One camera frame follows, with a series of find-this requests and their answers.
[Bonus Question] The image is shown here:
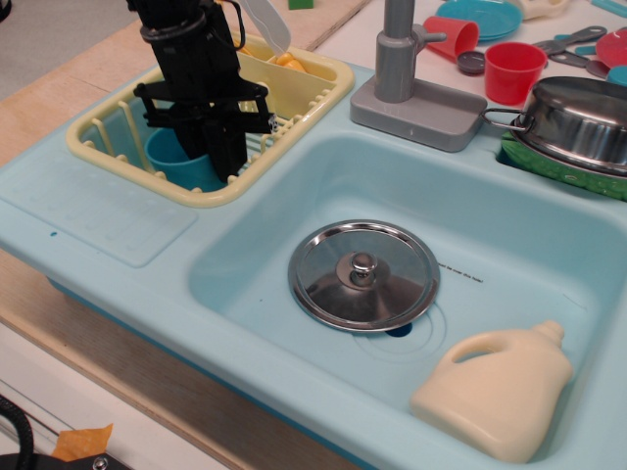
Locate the blue plastic plate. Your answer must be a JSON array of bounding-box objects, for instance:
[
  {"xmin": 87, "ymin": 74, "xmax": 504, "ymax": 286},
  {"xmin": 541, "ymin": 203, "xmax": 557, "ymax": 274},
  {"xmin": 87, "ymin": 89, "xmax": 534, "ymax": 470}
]
[{"xmin": 435, "ymin": 0, "xmax": 523, "ymax": 42}]

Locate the upright red plastic cup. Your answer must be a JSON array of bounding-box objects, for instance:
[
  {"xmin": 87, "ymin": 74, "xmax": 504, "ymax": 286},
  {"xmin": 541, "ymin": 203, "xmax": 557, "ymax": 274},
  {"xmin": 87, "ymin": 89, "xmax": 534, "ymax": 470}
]
[{"xmin": 484, "ymin": 42, "xmax": 548, "ymax": 105}]

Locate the light blue toy sink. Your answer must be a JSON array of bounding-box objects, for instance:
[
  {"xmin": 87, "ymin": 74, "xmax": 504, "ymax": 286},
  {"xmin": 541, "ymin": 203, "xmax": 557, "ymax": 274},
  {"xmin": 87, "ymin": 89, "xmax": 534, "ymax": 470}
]
[{"xmin": 0, "ymin": 62, "xmax": 627, "ymax": 470}]

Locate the grey toy utensil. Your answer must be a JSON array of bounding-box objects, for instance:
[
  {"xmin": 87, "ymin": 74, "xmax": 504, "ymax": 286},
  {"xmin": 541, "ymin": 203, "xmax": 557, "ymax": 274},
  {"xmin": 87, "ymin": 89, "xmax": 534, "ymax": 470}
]
[{"xmin": 534, "ymin": 25, "xmax": 607, "ymax": 56}]

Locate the stainless steel pot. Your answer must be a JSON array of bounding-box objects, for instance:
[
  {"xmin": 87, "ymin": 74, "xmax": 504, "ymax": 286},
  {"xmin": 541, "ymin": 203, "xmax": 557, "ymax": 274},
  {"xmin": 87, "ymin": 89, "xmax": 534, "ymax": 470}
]
[{"xmin": 481, "ymin": 76, "xmax": 626, "ymax": 178}]

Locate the orange tape piece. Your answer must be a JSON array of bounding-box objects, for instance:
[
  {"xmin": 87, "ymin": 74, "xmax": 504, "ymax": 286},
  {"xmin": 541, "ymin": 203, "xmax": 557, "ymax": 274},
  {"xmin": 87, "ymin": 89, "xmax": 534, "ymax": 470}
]
[{"xmin": 51, "ymin": 424, "xmax": 114, "ymax": 462}]

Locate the small grey round lid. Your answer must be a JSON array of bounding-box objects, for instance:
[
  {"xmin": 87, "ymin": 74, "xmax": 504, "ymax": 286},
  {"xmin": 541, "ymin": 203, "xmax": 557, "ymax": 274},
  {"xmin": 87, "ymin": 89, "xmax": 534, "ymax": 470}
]
[{"xmin": 457, "ymin": 51, "xmax": 486, "ymax": 76}]

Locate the grey toy faucet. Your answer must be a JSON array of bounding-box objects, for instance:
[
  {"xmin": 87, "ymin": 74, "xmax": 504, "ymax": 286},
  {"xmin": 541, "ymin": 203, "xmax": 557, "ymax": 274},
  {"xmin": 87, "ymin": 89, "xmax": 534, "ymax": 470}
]
[{"xmin": 350, "ymin": 1, "xmax": 487, "ymax": 153}]

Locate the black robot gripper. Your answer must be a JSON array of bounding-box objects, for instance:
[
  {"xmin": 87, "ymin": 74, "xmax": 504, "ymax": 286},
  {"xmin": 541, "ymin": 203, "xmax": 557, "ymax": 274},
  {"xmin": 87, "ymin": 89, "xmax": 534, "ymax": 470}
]
[{"xmin": 127, "ymin": 1, "xmax": 276, "ymax": 183}]

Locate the red plastic plate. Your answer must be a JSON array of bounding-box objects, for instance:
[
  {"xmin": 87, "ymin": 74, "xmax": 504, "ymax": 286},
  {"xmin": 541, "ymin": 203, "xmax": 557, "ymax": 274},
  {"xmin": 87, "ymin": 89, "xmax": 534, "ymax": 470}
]
[{"xmin": 596, "ymin": 28, "xmax": 627, "ymax": 69}]

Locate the cream toy item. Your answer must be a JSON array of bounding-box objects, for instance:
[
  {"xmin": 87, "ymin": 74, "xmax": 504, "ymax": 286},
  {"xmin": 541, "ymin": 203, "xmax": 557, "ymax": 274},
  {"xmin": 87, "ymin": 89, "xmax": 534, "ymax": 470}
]
[{"xmin": 512, "ymin": 0, "xmax": 570, "ymax": 20}]

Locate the blue plastic cup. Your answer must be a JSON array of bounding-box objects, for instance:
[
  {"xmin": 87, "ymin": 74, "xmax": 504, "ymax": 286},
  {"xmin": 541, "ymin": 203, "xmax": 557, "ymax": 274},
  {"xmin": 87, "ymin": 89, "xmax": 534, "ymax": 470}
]
[{"xmin": 144, "ymin": 128, "xmax": 226, "ymax": 192}]

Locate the black cable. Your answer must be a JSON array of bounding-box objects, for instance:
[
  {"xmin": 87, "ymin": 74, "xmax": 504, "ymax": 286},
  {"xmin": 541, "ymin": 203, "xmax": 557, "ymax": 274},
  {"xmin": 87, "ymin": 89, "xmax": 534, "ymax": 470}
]
[{"xmin": 0, "ymin": 394, "xmax": 35, "ymax": 461}]

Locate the green block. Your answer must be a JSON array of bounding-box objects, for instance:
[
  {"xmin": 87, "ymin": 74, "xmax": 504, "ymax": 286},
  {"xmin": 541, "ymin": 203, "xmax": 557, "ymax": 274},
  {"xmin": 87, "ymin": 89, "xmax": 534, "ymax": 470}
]
[{"xmin": 288, "ymin": 0, "xmax": 314, "ymax": 11}]

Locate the shiny steel pot lid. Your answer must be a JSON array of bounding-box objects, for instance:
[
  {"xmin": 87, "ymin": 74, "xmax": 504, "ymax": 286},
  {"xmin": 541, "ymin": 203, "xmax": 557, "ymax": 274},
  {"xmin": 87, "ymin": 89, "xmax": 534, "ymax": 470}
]
[{"xmin": 288, "ymin": 220, "xmax": 440, "ymax": 333}]

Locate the yellow plastic utensil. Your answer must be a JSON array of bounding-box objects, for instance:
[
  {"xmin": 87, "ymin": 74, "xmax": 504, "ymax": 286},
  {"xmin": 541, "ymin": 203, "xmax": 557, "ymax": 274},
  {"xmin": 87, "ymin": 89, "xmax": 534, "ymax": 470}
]
[{"xmin": 274, "ymin": 52, "xmax": 307, "ymax": 73}]

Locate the cream toy detergent bottle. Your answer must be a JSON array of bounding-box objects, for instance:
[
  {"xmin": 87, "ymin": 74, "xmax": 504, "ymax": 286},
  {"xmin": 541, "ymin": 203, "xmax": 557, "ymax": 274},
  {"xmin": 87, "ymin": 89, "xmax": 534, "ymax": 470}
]
[{"xmin": 410, "ymin": 320, "xmax": 573, "ymax": 463}]

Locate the tipped red plastic cup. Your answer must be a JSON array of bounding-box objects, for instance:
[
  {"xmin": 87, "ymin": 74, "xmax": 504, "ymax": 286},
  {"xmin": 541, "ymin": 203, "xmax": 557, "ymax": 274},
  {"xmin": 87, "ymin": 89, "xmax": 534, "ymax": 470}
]
[{"xmin": 423, "ymin": 16, "xmax": 479, "ymax": 62}]

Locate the white plastic spatula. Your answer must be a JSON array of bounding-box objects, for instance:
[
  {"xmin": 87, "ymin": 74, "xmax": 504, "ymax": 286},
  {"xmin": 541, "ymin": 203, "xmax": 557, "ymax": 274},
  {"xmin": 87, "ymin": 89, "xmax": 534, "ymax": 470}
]
[{"xmin": 241, "ymin": 0, "xmax": 291, "ymax": 57}]

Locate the yellow plastic dish rack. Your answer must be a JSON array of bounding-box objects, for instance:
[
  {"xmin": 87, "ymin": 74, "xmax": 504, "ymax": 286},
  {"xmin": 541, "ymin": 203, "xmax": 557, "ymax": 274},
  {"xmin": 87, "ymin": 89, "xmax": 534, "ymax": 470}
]
[{"xmin": 66, "ymin": 35, "xmax": 355, "ymax": 208}]

